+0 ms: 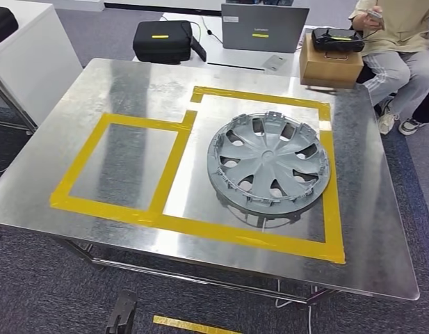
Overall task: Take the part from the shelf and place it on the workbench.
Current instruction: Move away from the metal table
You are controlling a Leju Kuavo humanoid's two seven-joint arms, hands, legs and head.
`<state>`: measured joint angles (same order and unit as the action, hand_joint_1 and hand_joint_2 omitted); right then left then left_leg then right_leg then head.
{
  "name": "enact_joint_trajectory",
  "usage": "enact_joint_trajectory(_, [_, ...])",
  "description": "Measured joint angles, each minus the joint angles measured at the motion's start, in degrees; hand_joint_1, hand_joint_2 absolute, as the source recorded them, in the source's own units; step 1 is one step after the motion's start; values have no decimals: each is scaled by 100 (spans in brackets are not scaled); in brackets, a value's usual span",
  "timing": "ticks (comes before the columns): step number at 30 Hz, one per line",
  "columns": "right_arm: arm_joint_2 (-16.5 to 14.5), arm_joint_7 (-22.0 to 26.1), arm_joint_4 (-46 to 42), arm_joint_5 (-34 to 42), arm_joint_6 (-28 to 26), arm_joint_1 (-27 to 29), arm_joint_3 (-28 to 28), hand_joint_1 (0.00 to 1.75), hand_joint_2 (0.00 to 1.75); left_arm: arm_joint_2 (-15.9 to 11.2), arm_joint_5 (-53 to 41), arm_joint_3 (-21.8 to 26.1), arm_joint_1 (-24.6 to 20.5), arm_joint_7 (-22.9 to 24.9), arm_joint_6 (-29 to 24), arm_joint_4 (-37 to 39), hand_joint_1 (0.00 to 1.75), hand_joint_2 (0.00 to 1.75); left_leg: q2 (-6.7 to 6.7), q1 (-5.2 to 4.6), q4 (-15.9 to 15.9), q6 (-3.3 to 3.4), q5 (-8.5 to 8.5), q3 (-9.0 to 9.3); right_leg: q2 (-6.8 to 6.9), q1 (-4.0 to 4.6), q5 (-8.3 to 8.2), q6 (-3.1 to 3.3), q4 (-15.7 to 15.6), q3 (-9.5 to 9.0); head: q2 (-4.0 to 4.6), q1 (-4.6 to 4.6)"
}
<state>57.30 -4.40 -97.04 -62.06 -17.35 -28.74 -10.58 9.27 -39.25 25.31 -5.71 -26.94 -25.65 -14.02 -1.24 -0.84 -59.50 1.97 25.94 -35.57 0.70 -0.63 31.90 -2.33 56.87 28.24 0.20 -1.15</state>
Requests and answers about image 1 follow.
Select grey plastic wheel hubcap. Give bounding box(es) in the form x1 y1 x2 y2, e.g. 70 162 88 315
206 111 331 218

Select stainless steel workbench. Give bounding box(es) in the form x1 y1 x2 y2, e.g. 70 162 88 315
0 57 420 306
0 69 39 136

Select black carrying case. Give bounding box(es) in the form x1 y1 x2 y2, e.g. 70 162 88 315
0 5 19 46
132 20 208 65

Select grey smartphone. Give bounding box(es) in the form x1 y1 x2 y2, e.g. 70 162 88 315
366 9 386 31

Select white partition board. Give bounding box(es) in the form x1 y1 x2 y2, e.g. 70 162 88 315
0 0 84 127

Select thin black desk cable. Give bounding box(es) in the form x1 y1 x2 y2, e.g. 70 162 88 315
202 16 223 46

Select brown cardboard box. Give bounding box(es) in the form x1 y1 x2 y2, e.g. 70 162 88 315
299 32 364 89

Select white coiled cable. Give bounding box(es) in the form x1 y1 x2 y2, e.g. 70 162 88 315
275 278 314 334

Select small grey card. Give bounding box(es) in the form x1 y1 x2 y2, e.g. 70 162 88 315
263 55 288 72

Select torn yellow floor tape square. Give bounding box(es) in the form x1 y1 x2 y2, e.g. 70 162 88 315
153 315 242 334

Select grey laptop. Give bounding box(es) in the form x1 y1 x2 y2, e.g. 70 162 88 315
221 3 310 54

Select black handheld controller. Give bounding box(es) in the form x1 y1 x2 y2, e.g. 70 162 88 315
311 27 365 53

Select yellow tape rectangles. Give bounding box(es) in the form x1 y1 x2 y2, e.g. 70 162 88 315
49 86 347 265

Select person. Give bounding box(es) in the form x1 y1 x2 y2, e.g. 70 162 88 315
349 0 429 136
397 16 429 137

